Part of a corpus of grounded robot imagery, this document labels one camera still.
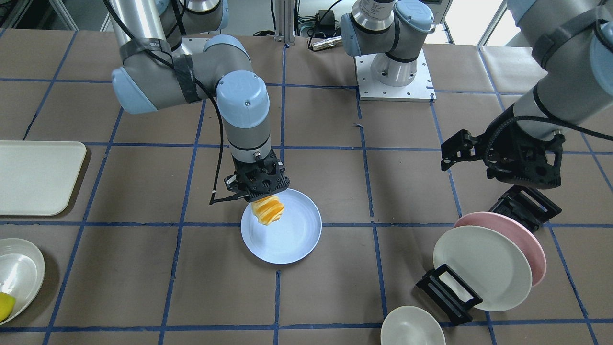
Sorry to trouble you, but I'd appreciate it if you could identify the cream small bowl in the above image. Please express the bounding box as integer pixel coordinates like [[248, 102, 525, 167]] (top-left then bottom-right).
[[380, 306, 446, 345]]

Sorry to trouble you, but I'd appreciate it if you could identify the light blue plate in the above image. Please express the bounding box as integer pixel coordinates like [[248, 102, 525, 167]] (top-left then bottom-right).
[[240, 189, 322, 264]]

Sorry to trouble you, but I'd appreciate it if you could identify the white plate in rack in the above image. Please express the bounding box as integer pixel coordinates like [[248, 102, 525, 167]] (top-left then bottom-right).
[[433, 225, 533, 311]]

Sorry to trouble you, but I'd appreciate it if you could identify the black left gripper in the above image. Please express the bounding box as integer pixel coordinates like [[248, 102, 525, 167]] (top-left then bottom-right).
[[441, 108, 566, 189]]

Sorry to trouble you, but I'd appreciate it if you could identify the yellow sliced bread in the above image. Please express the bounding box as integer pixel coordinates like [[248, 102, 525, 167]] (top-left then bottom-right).
[[251, 195, 285, 226]]

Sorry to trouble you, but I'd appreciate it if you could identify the cream rectangular tray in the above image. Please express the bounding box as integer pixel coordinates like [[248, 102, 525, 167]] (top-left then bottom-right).
[[0, 140, 86, 216]]

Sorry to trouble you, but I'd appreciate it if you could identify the pink plate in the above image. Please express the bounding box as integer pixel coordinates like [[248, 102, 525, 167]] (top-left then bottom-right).
[[454, 211, 547, 286]]

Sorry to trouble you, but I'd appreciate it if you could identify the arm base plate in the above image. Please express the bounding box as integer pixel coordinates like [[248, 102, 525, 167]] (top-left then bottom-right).
[[354, 50, 436, 102]]

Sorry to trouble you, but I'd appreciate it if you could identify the cream round plate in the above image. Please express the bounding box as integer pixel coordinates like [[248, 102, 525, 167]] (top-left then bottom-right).
[[0, 238, 45, 325]]

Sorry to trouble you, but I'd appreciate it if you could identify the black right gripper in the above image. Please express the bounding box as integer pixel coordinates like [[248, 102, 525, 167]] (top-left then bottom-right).
[[224, 150, 290, 202]]

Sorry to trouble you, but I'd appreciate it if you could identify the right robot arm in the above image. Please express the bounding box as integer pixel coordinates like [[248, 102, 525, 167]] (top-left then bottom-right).
[[104, 0, 290, 202]]

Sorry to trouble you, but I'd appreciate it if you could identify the black plate rack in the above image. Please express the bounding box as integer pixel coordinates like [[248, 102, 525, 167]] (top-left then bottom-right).
[[416, 186, 561, 325]]

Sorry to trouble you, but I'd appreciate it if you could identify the yellow lemon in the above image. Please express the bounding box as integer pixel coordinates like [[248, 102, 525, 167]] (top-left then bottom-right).
[[0, 292, 17, 322]]

